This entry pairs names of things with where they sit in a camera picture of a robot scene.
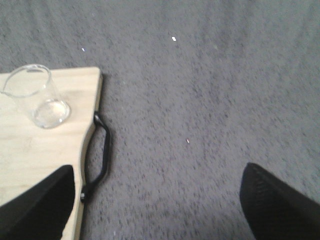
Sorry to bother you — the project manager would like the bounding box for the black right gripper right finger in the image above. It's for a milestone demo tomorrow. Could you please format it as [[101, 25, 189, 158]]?
[[239, 162, 320, 240]]

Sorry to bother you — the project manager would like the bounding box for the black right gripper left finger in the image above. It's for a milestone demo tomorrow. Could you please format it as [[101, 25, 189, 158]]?
[[0, 165, 75, 240]]

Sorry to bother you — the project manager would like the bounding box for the clear glass beaker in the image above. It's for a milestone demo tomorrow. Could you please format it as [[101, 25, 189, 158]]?
[[0, 63, 71, 129]]

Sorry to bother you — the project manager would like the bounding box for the light wooden cutting board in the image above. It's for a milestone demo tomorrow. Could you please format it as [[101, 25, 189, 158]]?
[[0, 67, 103, 240]]

